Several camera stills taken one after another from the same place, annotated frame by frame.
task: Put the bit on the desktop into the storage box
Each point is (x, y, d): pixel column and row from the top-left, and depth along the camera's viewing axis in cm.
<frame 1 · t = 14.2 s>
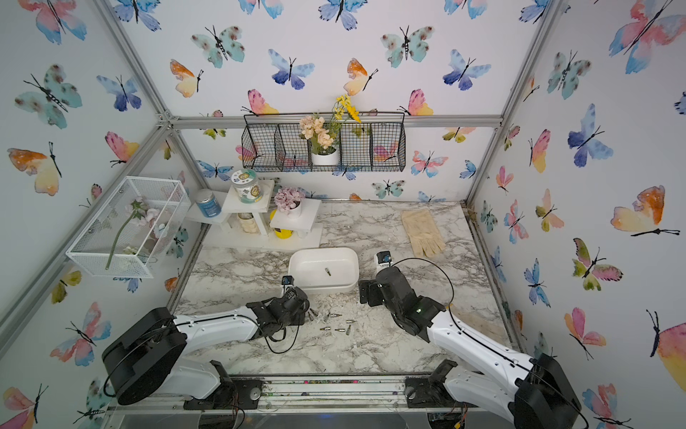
left hand: (304, 310, 90), fingers closed
right hand: (373, 277, 81), fingers open
white plastic storage box: (325, 271, 101), on the table
beige work glove: (422, 233, 112), on the table
white tiered wooden shelf: (225, 232, 110), point 2 cm above the table
yellow bottle: (283, 233, 105), point 6 cm above the table
blue tin can: (208, 205, 92), point 22 cm above the table
green lidded jar: (246, 186, 86), point 31 cm above the table
pink flowers in pot: (289, 200, 88), point 26 cm above the table
beige jar under shelf: (247, 222, 106), point 8 cm above the table
silver screwdriver bit: (328, 272, 100), on the table
silver screwdriver bit 2: (333, 315, 90), on the table
silver screwdriver bit 3: (326, 328, 88), on the table

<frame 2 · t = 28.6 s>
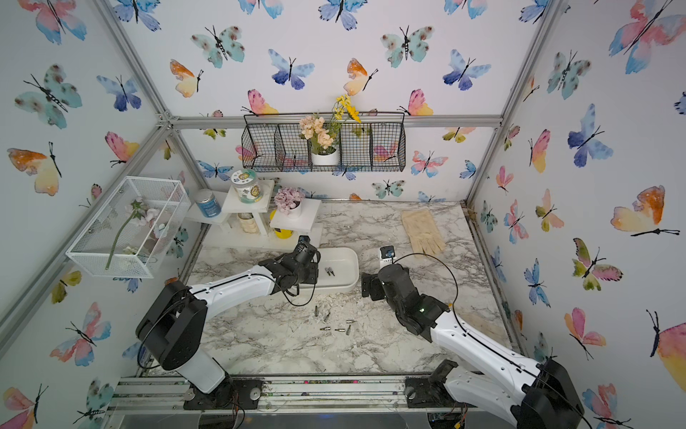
left hand: (315, 267, 91), fingers closed
right hand: (378, 269, 79), fingers open
silver screwdriver bit 2: (328, 272, 100), on the table
the other named things where they were.

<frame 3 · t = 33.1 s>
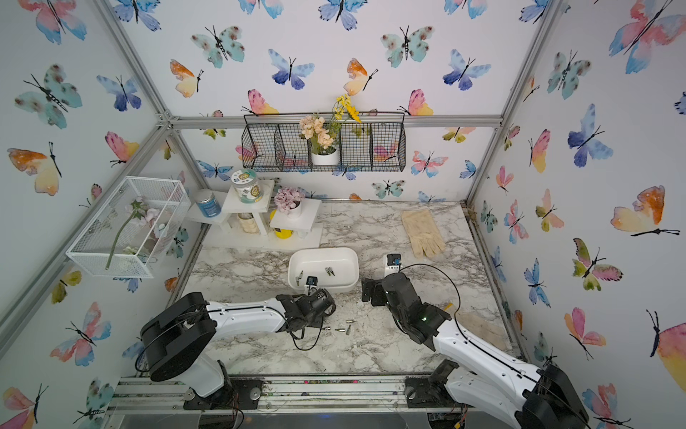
left hand: (320, 313, 89), fingers closed
right hand: (377, 276, 80), fingers open
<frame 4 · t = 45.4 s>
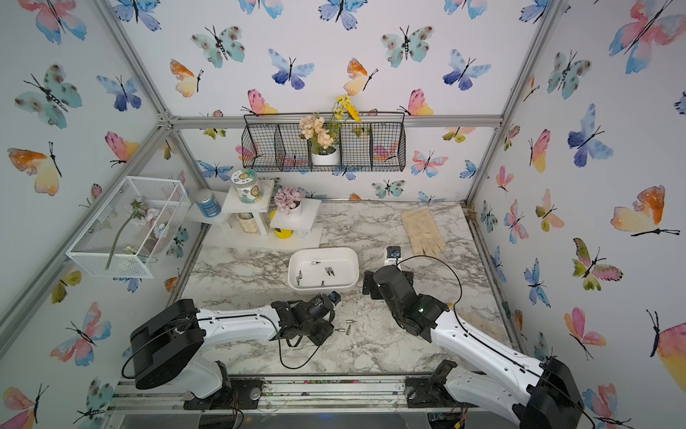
left hand: (331, 327, 85), fingers open
right hand: (381, 270, 79), fingers open
